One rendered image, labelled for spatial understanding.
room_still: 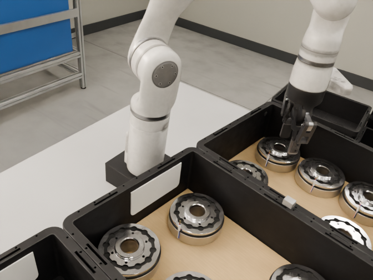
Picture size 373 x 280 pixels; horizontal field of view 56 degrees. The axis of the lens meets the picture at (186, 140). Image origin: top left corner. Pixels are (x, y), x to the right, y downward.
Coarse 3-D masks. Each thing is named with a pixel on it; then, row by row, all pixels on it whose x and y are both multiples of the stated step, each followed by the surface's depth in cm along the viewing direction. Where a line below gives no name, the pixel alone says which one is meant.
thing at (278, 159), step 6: (264, 138) 87; (270, 138) 88; (276, 138) 88; (282, 138) 88; (258, 144) 85; (264, 144) 86; (288, 144) 87; (264, 150) 84; (270, 150) 84; (264, 156) 82; (270, 156) 82; (276, 156) 82; (282, 156) 82; (288, 156) 82; (294, 156) 83; (276, 162) 81; (282, 162) 80; (288, 162) 81
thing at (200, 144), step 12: (264, 108) 86; (240, 120) 80; (312, 120) 83; (216, 132) 75; (336, 132) 80; (204, 144) 71; (360, 144) 77; (216, 156) 68; (240, 168) 66; (252, 180) 64; (276, 192) 62; (312, 216) 58; (336, 228) 56; (348, 240) 55; (372, 252) 53
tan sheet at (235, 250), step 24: (192, 192) 74; (168, 216) 68; (168, 240) 63; (216, 240) 64; (240, 240) 65; (168, 264) 59; (192, 264) 60; (216, 264) 60; (240, 264) 61; (264, 264) 61
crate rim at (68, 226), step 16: (176, 160) 66; (208, 160) 67; (144, 176) 62; (240, 176) 64; (112, 192) 58; (256, 192) 61; (80, 208) 54; (96, 208) 55; (288, 208) 59; (64, 224) 51; (304, 224) 57; (80, 240) 50; (336, 240) 55; (96, 256) 48; (352, 256) 53; (368, 256) 52; (112, 272) 46
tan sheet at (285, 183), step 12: (252, 144) 90; (240, 156) 86; (252, 156) 86; (264, 168) 83; (276, 180) 80; (288, 180) 80; (288, 192) 77; (300, 192) 77; (300, 204) 74; (312, 204) 75; (324, 204) 75; (336, 204) 75; (324, 216) 72; (348, 216) 73; (372, 228) 71; (372, 240) 68
